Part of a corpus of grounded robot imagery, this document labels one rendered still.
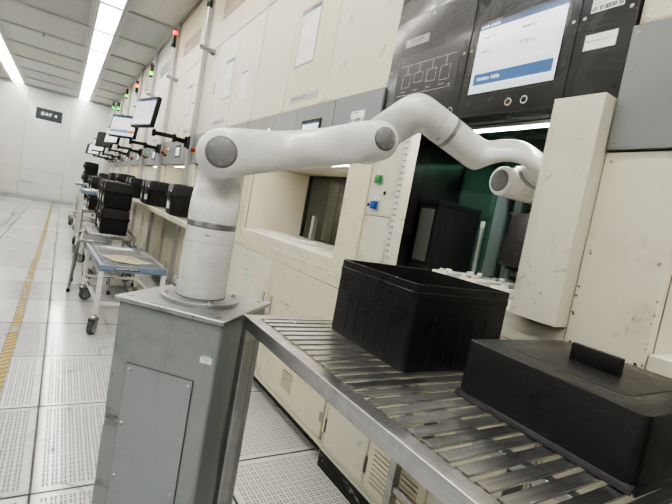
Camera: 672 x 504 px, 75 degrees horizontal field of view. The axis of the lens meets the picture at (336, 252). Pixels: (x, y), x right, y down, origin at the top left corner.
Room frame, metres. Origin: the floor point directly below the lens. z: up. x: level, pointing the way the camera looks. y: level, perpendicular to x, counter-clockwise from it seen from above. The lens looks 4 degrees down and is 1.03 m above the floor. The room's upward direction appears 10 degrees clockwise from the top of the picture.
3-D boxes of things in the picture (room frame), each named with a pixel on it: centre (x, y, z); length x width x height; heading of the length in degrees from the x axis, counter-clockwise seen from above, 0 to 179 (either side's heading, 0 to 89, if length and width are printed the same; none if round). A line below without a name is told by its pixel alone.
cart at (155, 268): (3.24, 1.54, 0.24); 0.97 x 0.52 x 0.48; 36
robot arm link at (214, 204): (1.12, 0.33, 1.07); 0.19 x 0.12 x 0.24; 14
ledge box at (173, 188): (3.70, 1.35, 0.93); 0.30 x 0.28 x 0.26; 30
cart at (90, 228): (4.66, 2.45, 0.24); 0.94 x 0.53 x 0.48; 33
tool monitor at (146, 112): (4.04, 1.76, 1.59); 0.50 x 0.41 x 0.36; 123
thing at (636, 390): (0.70, -0.45, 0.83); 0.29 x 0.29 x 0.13; 32
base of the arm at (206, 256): (1.09, 0.32, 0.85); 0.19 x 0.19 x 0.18
